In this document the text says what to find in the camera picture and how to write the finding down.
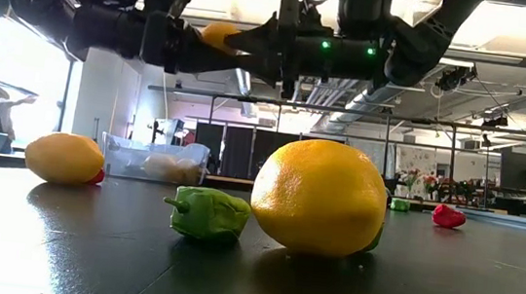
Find standing person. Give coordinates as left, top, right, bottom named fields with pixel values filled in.
left=0, top=57, right=42, bottom=143

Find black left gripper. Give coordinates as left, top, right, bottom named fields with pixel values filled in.
left=63, top=2, right=282, bottom=86

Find black divider panels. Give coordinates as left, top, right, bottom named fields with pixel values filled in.
left=191, top=121, right=348, bottom=191

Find red bell pepper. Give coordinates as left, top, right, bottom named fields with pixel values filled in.
left=430, top=202, right=469, bottom=231
left=88, top=167, right=107, bottom=187

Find silver overhead frame bar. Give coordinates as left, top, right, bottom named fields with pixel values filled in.
left=441, top=47, right=526, bottom=68

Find clear plastic bin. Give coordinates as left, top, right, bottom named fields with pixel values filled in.
left=96, top=131, right=212, bottom=189

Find silver ventilation duct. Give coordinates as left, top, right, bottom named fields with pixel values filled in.
left=327, top=75, right=446, bottom=147

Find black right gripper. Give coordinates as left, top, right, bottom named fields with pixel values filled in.
left=218, top=0, right=390, bottom=109

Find flower bouquet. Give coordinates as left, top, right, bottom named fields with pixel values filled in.
left=397, top=166, right=423, bottom=194

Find black pipe rack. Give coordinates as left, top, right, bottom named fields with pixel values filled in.
left=139, top=84, right=526, bottom=215

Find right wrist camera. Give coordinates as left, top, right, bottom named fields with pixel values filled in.
left=297, top=0, right=341, bottom=39

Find black ceiling spotlight cluster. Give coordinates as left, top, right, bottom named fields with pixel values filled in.
left=433, top=61, right=479, bottom=95

